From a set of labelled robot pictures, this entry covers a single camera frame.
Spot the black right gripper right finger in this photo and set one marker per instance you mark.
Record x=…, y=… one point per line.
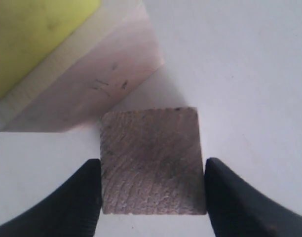
x=236, y=209

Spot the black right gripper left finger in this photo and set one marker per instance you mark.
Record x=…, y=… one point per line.
x=72, y=210

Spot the large pale wooden cube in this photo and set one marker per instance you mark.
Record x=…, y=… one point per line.
x=91, y=70

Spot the yellow cube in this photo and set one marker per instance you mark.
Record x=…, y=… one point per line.
x=31, y=29

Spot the medium wooden cube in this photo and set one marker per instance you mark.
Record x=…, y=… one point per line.
x=152, y=162

